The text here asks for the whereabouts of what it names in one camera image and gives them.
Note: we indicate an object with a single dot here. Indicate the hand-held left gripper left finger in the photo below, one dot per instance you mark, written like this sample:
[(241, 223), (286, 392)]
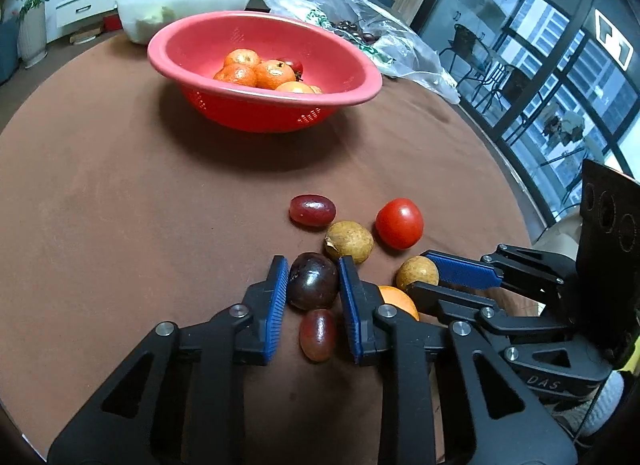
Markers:
[(277, 310)]

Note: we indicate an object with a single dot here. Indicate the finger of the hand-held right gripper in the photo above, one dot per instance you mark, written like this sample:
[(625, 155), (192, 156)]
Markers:
[(450, 300), (465, 270)]

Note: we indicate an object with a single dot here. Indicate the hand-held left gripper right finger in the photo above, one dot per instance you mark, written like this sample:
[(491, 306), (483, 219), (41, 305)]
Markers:
[(350, 310)]

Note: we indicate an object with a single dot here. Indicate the red grape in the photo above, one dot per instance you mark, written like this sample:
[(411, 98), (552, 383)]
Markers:
[(312, 210), (317, 335)]

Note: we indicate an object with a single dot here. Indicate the dark purple plum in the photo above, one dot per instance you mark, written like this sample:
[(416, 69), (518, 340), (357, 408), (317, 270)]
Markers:
[(313, 281)]

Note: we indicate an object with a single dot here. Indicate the smooth round orange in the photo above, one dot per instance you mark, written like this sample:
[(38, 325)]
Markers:
[(295, 88), (400, 302)]

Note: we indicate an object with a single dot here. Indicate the red cherry tomato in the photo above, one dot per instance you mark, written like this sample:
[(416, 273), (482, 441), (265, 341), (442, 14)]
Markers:
[(399, 223), (296, 66)]

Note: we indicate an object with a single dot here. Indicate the red plastic colander basin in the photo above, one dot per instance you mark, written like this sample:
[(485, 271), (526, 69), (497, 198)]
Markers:
[(250, 112)]

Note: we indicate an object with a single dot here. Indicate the mandarin orange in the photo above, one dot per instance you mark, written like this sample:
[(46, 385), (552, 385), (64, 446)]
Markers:
[(242, 58), (274, 74), (235, 76)]

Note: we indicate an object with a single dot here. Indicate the person's right forearm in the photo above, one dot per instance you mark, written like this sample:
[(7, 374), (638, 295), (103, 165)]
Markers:
[(607, 405)]

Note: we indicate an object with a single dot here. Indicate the balcony potted plants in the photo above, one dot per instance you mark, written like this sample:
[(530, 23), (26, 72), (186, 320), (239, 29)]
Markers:
[(570, 122)]

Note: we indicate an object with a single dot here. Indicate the black balcony chair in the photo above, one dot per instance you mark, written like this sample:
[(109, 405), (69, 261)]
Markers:
[(515, 80), (465, 37)]

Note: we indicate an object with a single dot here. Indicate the sliding glass door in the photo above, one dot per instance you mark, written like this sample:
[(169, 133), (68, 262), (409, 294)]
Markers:
[(550, 45)]

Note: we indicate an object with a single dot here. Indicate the clear plastic bag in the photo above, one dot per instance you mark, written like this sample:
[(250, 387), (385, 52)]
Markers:
[(410, 55)]

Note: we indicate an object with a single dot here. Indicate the pile of dark cherries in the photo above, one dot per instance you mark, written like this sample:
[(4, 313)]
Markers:
[(350, 30)]

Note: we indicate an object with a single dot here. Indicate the green leafy vegetables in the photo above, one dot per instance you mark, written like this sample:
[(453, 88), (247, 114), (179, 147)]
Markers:
[(152, 22)]

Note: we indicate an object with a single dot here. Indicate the red box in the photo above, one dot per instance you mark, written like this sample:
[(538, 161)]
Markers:
[(112, 24)]

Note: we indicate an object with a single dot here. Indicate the wooden board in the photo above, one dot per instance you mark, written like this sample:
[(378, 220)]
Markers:
[(85, 37)]

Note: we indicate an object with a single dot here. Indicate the plant in tall white pot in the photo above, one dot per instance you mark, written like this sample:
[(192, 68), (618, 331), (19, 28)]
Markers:
[(32, 35)]

